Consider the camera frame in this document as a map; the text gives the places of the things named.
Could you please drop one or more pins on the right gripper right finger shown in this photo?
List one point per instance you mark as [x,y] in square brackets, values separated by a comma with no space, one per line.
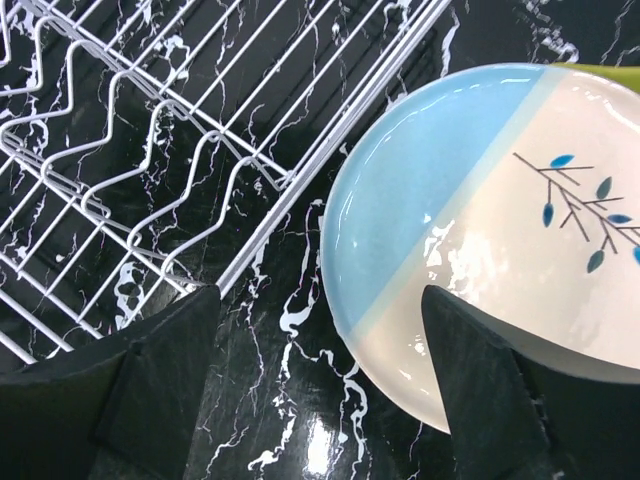
[521,407]

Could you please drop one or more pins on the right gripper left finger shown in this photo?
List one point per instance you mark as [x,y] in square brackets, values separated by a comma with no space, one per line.
[123,407]

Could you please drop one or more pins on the black marble pattern mat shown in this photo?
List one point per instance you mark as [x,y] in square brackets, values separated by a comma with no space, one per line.
[284,399]

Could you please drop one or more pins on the white wire dish rack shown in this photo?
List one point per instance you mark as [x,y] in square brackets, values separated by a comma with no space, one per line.
[147,145]

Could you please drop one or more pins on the blue cream branch plate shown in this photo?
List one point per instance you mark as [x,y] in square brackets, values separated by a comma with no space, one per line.
[512,186]

